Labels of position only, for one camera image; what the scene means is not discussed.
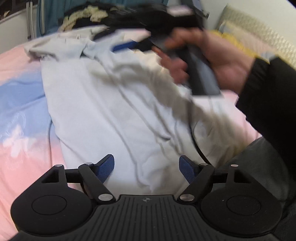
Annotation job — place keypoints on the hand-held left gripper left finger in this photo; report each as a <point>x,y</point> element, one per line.
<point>104,169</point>

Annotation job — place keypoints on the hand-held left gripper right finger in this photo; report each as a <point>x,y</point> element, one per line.
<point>188,169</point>

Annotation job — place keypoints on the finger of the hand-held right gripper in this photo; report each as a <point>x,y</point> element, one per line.
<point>123,46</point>

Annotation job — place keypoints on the white shirt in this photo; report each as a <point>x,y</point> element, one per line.
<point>104,104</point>

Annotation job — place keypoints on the person's right forearm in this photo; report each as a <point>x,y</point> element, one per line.
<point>270,99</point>

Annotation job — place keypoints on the pile of dark clothes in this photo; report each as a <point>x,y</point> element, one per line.
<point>129,14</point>

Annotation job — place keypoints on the person's right hand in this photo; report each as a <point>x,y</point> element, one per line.
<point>222,53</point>

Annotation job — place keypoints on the yellow plush toy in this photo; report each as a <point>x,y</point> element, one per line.
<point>233,42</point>

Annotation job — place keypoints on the cream fluffy garment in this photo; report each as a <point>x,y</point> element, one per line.
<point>81,15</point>

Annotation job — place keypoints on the pastel pillow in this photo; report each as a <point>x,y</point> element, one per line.
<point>245,34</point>

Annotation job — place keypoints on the person's leg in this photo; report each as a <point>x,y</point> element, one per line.
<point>263,176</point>

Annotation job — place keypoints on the wide blue curtain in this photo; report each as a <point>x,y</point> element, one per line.
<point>53,16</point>

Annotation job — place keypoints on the quilted headboard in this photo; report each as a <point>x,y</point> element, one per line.
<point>259,23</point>

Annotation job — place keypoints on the garment steamer stand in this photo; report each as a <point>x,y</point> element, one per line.
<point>30,20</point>

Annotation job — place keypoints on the pastel patterned bed blanket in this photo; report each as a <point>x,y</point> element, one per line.
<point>18,92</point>

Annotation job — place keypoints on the dark window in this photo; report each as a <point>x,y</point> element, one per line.
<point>9,5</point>

